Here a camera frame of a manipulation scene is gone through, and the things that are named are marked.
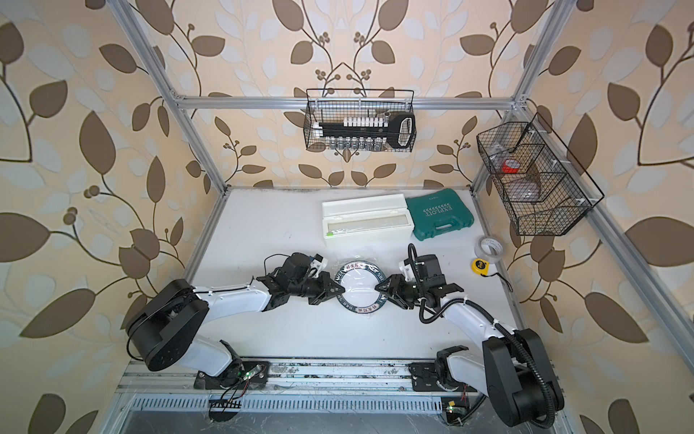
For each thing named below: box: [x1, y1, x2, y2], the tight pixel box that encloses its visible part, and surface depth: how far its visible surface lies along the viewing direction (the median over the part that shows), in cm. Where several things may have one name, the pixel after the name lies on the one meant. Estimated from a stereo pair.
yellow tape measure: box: [470, 257, 491, 276], surface depth 96 cm
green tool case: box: [405, 188, 475, 241], surface depth 107 cm
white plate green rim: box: [334, 260, 387, 315], surface depth 87 cm
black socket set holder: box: [312, 111, 417, 151], surface depth 86 cm
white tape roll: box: [474, 235, 504, 264], surface depth 101 cm
